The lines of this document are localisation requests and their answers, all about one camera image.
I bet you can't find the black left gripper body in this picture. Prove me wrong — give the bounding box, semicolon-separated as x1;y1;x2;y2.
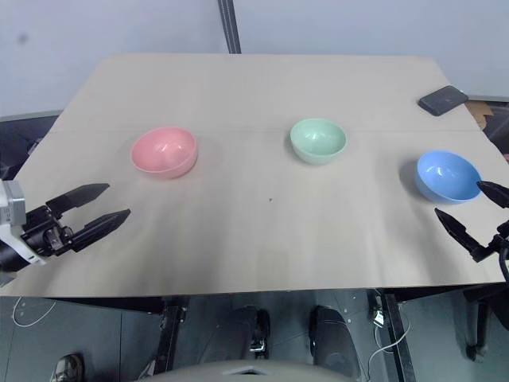
21;205;77;259

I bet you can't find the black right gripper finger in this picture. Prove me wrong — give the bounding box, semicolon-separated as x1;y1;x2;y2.
476;180;509;209
433;207;488;264

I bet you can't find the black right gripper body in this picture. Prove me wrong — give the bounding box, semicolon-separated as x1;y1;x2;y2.
484;221;509;256

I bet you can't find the pink plastic bowl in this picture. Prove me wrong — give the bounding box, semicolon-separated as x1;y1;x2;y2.
130;127;199;180

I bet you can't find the thin white floor cable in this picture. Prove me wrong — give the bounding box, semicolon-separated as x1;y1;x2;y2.
10;295;57;328
367;317;411;380

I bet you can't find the flat black rectangular box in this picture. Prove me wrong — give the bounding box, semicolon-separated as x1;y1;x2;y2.
417;84;469;118

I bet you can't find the brown cardboard piece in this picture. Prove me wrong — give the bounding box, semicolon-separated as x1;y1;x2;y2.
464;99;509;131

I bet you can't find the black table leg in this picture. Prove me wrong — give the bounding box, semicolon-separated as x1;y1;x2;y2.
152;295;189;376
372;289;419;382

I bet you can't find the dark furniture piece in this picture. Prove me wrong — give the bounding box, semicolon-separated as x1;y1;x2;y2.
0;110;61;181

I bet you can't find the blue plastic bowl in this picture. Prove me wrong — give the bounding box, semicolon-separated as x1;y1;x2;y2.
416;149;484;205

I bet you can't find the dark vertical post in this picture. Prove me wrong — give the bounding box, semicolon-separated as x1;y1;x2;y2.
217;0;243;55

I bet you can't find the green plastic bowl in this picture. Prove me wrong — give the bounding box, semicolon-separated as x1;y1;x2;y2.
289;117;348;166

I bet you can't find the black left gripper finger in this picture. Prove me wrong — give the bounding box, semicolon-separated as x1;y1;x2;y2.
72;209;132;254
45;182;111;220

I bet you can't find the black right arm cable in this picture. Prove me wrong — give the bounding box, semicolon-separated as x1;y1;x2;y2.
497;245;509;284

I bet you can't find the grey robot torso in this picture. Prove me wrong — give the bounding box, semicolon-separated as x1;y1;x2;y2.
130;359;361;382

